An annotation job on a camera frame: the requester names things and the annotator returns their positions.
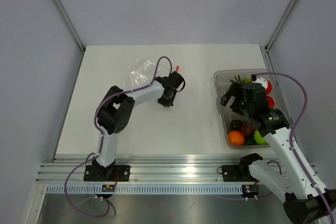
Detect plastic pineapple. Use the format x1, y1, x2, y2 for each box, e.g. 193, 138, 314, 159
229, 74, 251, 87

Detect clear orange zip top bag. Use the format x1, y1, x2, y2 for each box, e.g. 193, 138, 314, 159
123, 58, 182, 91

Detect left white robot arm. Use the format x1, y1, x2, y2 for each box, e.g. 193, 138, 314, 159
83, 71, 185, 183

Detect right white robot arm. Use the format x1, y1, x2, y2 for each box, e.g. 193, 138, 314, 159
220, 82, 335, 223

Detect clear plastic food bin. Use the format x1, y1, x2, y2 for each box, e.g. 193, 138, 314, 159
214, 69, 289, 149

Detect red tomato lower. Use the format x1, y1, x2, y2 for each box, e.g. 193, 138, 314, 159
266, 95, 275, 109

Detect red tomato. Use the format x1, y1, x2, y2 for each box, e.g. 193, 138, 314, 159
266, 81, 272, 95
266, 95, 275, 109

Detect dark purple plum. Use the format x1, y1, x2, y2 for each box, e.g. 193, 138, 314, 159
229, 120, 243, 131

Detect red tomato upper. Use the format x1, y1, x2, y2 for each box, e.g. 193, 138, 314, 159
266, 81, 272, 95

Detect dark red apple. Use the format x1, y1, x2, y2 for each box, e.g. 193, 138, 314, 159
240, 123, 255, 137

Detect orange fruit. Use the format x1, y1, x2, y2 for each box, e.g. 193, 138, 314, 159
228, 131, 245, 146

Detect green lime apple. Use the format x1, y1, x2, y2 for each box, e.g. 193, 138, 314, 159
254, 130, 268, 145

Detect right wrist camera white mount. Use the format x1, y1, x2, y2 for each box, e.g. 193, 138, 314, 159
251, 74, 269, 89

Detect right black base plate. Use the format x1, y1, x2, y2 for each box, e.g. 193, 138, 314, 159
217, 165, 259, 183

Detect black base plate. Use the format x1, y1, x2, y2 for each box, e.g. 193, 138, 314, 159
217, 165, 259, 183
83, 165, 131, 182

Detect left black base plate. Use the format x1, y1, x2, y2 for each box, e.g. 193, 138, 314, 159
83, 165, 131, 182

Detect right aluminium frame post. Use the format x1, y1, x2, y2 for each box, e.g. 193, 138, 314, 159
265, 0, 299, 53

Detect aluminium frame post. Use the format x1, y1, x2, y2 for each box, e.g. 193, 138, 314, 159
51, 0, 86, 55
265, 0, 299, 53

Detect left aluminium frame post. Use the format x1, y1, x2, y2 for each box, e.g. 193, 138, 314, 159
51, 0, 86, 55

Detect aluminium mounting rail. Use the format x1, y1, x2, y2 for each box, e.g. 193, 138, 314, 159
35, 155, 318, 185

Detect white slotted cable duct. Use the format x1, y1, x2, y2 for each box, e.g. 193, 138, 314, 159
47, 184, 243, 195

